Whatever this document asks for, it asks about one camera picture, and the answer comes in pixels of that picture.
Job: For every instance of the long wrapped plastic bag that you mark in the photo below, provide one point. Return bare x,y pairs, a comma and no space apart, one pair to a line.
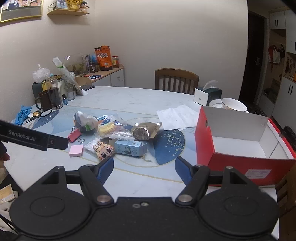
68,75

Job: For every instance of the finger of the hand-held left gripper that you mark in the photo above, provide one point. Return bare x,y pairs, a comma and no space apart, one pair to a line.
57,143

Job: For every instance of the clear plastic tank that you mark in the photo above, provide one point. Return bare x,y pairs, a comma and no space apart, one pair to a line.
76,63

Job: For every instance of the gold foil snack packet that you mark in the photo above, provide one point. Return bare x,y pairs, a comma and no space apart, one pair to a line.
144,131

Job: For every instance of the orange snack bag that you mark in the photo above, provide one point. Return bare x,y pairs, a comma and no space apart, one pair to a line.
104,58

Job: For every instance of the green kettle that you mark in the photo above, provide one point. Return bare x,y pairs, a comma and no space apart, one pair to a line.
37,89

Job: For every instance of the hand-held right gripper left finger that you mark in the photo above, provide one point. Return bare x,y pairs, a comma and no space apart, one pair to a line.
105,169

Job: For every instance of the bag of white beads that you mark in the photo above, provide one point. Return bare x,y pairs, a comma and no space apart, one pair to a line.
121,135

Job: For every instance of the small blue bottle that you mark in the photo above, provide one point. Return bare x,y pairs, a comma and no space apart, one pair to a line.
64,100

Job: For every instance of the blueberry bread snack packet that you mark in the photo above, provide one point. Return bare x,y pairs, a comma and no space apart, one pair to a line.
107,128

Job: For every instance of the white marble desktop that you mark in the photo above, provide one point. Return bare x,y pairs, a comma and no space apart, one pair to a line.
138,97

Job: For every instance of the light blue carton box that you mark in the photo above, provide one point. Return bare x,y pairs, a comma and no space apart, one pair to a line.
129,148

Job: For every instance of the white gold-rimmed bowl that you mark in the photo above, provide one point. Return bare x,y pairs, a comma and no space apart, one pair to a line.
233,104

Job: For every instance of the small cardboard box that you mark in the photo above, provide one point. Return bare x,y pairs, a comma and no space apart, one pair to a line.
7,194

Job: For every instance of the person's left hand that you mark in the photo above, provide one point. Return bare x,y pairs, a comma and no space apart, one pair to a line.
4,157

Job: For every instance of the gold-framed wall picture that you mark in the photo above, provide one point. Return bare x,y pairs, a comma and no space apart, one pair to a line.
20,9

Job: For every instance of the upper white cabinet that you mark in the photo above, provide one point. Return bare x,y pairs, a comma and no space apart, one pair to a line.
277,20

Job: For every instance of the white paper sheet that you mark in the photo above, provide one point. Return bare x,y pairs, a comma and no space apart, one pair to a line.
179,117

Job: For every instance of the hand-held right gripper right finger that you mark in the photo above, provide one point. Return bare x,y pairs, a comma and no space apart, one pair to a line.
183,170

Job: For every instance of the green tissue box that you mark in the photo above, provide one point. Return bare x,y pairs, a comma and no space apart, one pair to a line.
208,95

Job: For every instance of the black-rimmed magnifier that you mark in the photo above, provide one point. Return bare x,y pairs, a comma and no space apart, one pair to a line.
44,114

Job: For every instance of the wooden slat-back chair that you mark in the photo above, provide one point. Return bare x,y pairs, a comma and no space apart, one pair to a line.
177,80

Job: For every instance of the blue rubber gloves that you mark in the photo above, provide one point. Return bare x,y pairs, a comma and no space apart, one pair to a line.
22,114

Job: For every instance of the dark glass jars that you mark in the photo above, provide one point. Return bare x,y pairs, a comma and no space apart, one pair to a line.
93,67

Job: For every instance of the silver snack packet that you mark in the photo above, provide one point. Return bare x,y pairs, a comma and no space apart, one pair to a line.
106,119

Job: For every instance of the pink sticky note pad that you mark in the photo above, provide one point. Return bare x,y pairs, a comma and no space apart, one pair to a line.
76,151

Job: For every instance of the glass pitcher with dark liquid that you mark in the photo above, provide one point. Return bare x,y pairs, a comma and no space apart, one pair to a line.
54,96

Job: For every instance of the plastic bag with blue cloth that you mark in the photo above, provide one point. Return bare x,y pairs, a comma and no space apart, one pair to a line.
85,121

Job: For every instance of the small glass jar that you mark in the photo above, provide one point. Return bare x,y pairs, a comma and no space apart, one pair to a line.
70,93

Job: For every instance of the pink binder clip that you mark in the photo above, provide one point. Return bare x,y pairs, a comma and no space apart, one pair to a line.
74,135

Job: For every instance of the blue speckled table mat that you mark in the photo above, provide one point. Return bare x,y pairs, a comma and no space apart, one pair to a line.
167,148

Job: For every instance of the red sauce jar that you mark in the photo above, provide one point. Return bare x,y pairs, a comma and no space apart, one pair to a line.
115,62

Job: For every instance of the red cardboard shoe box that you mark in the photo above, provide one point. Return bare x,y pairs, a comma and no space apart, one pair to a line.
231,166

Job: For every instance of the brown mug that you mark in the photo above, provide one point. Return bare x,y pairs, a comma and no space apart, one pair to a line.
44,100

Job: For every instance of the dark door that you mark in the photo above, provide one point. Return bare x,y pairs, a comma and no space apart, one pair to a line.
251,58

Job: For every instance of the curved-back wooden chair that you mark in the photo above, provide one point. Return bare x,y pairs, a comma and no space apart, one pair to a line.
286,192

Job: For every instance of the white side cabinet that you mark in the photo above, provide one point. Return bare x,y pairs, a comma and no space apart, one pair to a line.
113,77

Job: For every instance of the crumpled clear plastic bag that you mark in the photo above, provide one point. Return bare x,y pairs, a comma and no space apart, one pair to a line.
40,73

